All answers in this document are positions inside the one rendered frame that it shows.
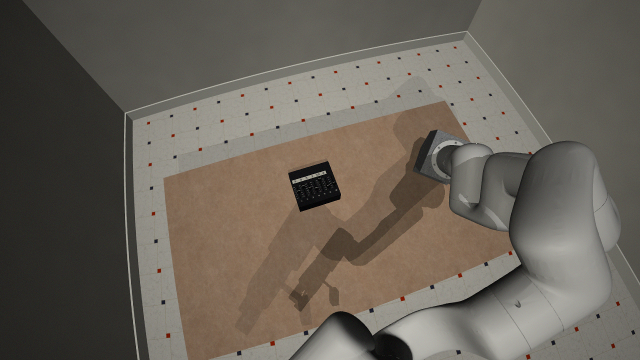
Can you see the black lighting desk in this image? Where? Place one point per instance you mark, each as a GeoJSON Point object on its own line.
{"type": "Point", "coordinates": [314, 186]}

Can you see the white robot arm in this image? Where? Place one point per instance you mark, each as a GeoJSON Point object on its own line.
{"type": "Point", "coordinates": [561, 221]}

